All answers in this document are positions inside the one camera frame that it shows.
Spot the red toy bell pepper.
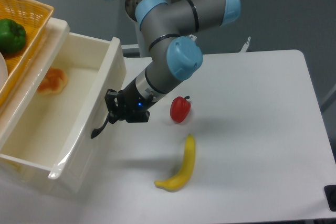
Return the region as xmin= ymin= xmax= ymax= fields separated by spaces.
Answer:
xmin=170 ymin=95 xmax=191 ymax=123

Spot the yellow woven basket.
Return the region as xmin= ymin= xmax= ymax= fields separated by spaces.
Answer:
xmin=1 ymin=0 xmax=54 ymax=105

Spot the black object at table corner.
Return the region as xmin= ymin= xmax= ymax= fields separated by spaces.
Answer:
xmin=324 ymin=185 xmax=336 ymax=212

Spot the black top drawer handle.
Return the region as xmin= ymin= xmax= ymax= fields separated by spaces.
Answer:
xmin=90 ymin=114 xmax=110 ymax=139

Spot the orange toy bread roll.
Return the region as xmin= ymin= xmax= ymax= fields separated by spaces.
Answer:
xmin=37 ymin=67 xmax=68 ymax=95

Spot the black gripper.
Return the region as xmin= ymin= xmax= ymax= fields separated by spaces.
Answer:
xmin=104 ymin=83 xmax=150 ymax=124

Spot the yellow toy banana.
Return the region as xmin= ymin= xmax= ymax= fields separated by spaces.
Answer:
xmin=154 ymin=134 xmax=196 ymax=192

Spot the green toy bell pepper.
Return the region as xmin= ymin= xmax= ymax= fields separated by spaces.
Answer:
xmin=1 ymin=18 xmax=26 ymax=54

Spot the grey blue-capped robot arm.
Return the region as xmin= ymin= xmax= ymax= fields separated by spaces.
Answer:
xmin=105 ymin=0 xmax=241 ymax=124

